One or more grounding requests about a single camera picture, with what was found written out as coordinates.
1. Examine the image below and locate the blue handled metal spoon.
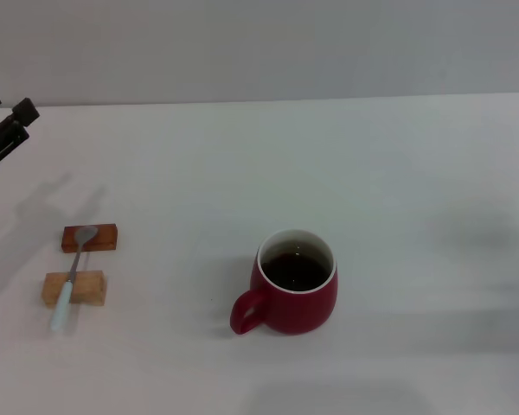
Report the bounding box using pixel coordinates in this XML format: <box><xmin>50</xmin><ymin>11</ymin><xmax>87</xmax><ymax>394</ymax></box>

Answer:
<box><xmin>49</xmin><ymin>225</ymin><xmax>99</xmax><ymax>333</ymax></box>

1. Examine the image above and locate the red ceramic cup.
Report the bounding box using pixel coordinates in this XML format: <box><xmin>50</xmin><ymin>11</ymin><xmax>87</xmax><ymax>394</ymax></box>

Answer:
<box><xmin>229</xmin><ymin>228</ymin><xmax>340</xmax><ymax>336</ymax></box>

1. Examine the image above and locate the dark brown wooden block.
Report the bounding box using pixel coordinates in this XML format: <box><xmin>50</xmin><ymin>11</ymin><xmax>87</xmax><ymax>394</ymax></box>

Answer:
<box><xmin>60</xmin><ymin>222</ymin><xmax>121</xmax><ymax>254</ymax></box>

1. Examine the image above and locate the light tan wooden block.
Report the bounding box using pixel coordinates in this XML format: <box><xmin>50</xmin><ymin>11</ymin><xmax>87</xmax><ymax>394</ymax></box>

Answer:
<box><xmin>42</xmin><ymin>270</ymin><xmax>109</xmax><ymax>308</ymax></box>

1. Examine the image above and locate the dark coffee liquid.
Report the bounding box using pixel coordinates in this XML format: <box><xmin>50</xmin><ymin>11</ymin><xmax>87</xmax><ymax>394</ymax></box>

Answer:
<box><xmin>260</xmin><ymin>252</ymin><xmax>331</xmax><ymax>292</ymax></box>

